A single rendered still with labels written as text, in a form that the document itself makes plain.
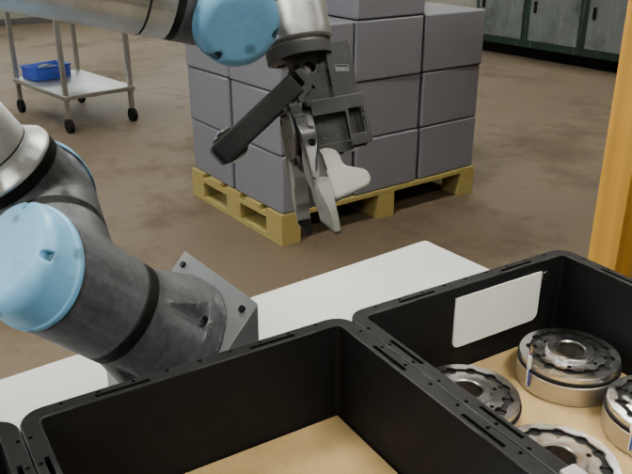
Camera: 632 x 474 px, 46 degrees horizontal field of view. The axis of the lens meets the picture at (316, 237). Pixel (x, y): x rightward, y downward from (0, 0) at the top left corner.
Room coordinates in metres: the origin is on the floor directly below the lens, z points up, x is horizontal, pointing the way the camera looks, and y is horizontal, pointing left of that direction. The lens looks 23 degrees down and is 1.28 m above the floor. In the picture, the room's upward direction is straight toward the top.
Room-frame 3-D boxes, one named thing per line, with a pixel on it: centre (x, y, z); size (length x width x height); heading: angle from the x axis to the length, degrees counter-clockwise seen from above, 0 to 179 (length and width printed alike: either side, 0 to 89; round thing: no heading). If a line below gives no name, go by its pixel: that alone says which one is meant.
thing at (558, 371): (0.67, -0.26, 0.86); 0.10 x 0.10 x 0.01
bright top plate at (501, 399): (0.59, -0.14, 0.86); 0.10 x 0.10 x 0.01
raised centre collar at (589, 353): (0.67, -0.26, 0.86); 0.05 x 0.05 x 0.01
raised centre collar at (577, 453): (0.50, -0.20, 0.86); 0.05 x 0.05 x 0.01
